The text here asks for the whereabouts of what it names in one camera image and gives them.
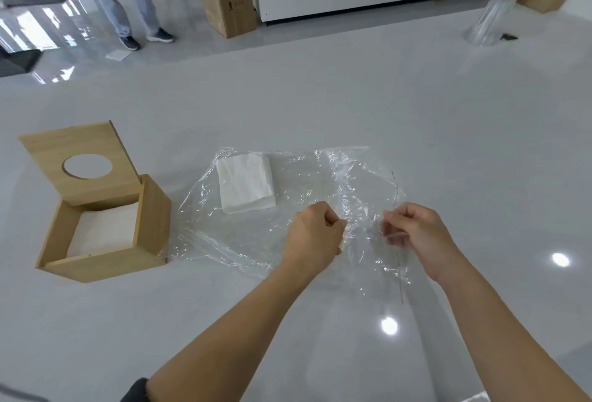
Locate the clear plastic film roll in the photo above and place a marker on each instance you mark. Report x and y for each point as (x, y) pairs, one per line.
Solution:
(488, 22)

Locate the wooden tissue box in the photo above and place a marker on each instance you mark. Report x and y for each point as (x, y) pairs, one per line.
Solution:
(152, 216)

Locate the white paper sheet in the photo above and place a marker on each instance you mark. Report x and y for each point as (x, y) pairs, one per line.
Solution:
(117, 54)

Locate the clear plastic bag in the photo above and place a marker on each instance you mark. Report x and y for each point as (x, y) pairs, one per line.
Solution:
(259, 230)

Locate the person's right thumb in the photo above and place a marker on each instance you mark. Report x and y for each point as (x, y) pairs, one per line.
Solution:
(398, 213)

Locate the person's left thumb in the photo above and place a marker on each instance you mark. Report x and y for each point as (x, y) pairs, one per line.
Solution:
(334, 214)

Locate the black sleeve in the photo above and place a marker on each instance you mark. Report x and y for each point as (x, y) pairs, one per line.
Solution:
(136, 391)

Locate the person's left forearm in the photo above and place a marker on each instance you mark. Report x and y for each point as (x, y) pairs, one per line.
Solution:
(231, 337)

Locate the wooden lid with round hole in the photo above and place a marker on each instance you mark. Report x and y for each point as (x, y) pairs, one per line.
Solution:
(106, 142)

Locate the white napkin stack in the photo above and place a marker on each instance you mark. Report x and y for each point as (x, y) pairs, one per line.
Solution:
(245, 184)

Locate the person's right hand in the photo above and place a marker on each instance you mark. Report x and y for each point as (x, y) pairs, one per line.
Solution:
(428, 239)

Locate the person's left hand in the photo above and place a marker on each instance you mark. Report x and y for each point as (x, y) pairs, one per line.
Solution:
(307, 237)

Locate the white tissues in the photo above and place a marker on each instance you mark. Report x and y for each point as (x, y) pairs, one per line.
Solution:
(104, 230)

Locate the small black object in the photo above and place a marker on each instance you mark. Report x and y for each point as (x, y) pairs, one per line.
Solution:
(509, 37)

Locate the person's right forearm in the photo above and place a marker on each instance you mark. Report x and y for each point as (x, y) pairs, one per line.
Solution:
(504, 337)

